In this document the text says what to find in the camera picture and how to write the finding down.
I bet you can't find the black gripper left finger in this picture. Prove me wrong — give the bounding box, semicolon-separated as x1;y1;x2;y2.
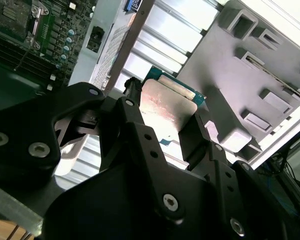
0;76;187;226

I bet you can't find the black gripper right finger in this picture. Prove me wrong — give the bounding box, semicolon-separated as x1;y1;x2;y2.
177;109;299;240

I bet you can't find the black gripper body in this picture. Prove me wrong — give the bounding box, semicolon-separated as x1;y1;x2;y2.
38;158;241;240

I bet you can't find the wire locking lever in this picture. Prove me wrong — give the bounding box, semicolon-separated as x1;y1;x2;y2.
14;42;33;71

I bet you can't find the silver CPU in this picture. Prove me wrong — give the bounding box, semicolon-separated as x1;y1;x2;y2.
139;65;208;133

